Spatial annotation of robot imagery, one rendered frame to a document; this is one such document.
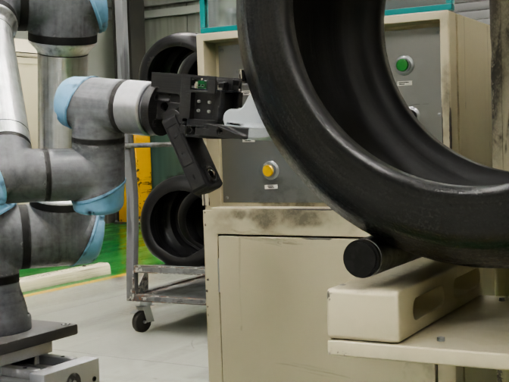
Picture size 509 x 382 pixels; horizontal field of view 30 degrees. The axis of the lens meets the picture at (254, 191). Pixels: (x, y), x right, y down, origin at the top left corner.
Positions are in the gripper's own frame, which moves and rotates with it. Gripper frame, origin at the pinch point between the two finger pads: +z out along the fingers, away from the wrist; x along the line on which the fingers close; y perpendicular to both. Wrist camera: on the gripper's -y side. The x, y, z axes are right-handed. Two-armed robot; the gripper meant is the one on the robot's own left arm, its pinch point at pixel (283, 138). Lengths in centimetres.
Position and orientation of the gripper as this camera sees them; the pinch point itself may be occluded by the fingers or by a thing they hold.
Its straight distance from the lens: 121.6
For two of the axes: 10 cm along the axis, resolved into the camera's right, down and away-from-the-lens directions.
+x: 4.7, -0.6, 8.8
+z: 8.8, 1.2, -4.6
